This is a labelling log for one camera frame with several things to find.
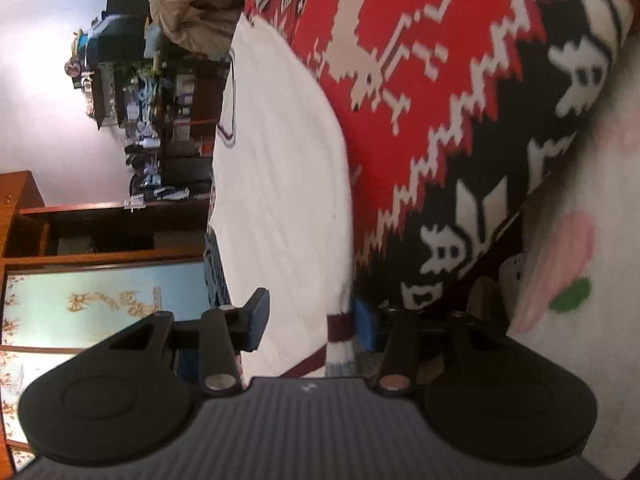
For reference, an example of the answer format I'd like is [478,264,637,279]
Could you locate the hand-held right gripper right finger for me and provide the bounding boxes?
[353,298,507,396]

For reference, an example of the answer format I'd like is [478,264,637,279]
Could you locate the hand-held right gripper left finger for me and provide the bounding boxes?
[107,287,271,398]

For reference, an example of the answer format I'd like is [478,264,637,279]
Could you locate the white knit sweater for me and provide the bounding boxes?
[205,12,360,380]

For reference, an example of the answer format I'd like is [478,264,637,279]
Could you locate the blue jeans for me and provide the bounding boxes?
[175,230,247,388]

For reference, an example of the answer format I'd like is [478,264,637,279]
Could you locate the person's printed fleece clothing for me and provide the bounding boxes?
[502,25,640,480]

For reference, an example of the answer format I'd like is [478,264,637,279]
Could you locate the cluttered dark desk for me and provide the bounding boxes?
[65,10,233,202]

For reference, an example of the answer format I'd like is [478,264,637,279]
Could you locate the red patterned blanket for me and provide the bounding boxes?
[242,0,637,321]

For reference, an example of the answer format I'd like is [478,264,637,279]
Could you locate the beige jacket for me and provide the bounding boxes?
[149,0,257,59]

